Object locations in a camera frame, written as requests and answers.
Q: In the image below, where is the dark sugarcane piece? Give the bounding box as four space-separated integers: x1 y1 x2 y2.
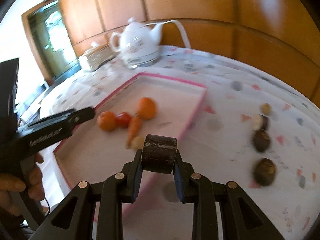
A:
252 114 269 131
141 134 177 174

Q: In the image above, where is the white ceramic electric kettle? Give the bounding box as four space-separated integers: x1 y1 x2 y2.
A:
109 17 163 66

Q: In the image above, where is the patterned white tablecloth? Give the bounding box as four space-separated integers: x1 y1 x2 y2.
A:
40 46 319 239

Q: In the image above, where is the orange mandarin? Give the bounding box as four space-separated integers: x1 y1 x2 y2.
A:
137 97 157 120
97 111 117 132

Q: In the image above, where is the pink shallow tray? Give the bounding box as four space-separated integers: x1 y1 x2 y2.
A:
54 73 207 193

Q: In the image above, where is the white kettle power cord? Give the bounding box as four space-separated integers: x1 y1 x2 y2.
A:
143 19 192 49

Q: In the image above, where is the small tan potato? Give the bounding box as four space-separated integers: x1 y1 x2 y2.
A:
130 137 144 151

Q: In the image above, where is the woven tissue box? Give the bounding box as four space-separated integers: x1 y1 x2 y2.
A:
78 42 116 72

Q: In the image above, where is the red tomato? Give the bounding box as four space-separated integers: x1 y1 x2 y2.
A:
116 112 132 129

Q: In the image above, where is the small tan round fruit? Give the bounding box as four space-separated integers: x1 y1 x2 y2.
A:
260 103 272 116

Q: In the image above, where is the orange carrot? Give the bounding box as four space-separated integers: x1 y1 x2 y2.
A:
126 116 143 148

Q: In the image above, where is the wooden framed doorway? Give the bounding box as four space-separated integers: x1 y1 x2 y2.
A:
22 0 80 86

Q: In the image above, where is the person's left hand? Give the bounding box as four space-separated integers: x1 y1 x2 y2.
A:
1 153 45 217

